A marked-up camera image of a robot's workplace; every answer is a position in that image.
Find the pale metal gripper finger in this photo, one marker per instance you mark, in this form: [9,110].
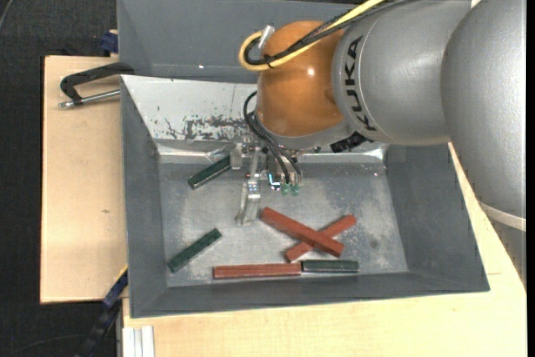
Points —
[251,205]
[237,158]

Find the grey metal bin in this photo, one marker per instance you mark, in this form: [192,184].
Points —
[267,221]

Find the dark green flat block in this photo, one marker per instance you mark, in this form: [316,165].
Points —
[330,266]
[194,250]
[209,172]

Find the red-brown flat block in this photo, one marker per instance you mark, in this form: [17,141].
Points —
[337,226]
[292,226]
[256,271]

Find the pale wood flat board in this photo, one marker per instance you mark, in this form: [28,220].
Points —
[81,188]

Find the black cylinder on white bracket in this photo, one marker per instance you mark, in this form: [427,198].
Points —
[346,143]

